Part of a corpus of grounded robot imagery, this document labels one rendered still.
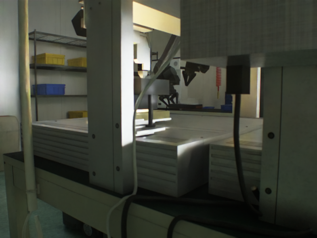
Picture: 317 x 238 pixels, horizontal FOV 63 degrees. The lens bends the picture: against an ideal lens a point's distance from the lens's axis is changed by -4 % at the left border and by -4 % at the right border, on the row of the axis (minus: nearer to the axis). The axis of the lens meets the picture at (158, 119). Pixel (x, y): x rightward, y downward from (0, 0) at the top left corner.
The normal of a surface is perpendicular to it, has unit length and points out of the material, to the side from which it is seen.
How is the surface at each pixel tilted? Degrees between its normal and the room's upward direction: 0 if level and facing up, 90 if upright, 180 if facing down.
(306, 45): 90
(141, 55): 90
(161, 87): 90
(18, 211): 90
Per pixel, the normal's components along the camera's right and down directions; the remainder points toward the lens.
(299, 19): -0.63, 0.07
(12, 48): 0.77, 0.05
